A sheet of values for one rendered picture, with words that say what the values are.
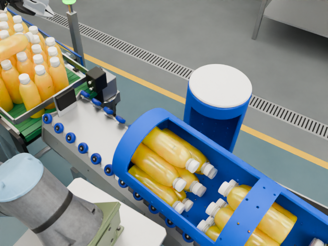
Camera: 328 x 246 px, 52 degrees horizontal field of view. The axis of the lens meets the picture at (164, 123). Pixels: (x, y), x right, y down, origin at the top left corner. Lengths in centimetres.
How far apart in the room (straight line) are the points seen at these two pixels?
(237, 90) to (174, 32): 223
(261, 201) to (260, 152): 171
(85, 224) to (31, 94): 81
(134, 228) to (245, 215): 30
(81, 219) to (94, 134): 69
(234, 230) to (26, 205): 51
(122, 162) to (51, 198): 35
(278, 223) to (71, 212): 53
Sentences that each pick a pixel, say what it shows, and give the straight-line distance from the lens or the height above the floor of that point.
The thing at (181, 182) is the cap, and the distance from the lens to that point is 103.
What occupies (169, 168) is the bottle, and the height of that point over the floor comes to 115.
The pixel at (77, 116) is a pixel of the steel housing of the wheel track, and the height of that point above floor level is 93.
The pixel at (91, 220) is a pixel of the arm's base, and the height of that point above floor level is 131.
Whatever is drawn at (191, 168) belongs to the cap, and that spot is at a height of 118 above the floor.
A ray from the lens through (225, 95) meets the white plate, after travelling 145.
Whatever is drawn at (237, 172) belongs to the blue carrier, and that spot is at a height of 108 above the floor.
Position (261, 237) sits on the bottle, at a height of 115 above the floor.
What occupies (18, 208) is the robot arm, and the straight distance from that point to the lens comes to 76.
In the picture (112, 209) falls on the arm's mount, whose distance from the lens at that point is 81.
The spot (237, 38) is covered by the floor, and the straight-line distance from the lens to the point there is 369.
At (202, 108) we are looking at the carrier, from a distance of 143.
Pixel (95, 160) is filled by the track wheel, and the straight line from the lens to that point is 129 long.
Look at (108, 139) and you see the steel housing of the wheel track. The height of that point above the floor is 93.
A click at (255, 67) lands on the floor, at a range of 335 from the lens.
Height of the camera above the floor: 202
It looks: 49 degrees down
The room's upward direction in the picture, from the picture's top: 4 degrees clockwise
